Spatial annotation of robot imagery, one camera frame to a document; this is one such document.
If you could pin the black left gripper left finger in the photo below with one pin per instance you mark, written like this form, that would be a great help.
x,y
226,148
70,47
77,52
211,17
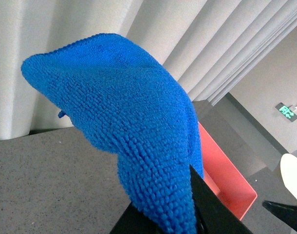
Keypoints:
x,y
212,216

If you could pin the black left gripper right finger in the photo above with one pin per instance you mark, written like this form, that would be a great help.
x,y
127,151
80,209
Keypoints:
x,y
284,212

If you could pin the blue microfiber cloth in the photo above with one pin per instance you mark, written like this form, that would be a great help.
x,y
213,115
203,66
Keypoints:
x,y
125,102

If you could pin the pink plastic box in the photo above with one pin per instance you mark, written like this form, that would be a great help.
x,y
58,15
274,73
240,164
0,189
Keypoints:
x,y
224,179

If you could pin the white round object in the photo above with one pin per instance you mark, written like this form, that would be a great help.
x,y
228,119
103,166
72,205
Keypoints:
x,y
288,168

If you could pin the green exit sign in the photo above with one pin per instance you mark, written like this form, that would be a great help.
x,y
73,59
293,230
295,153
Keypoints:
x,y
286,112

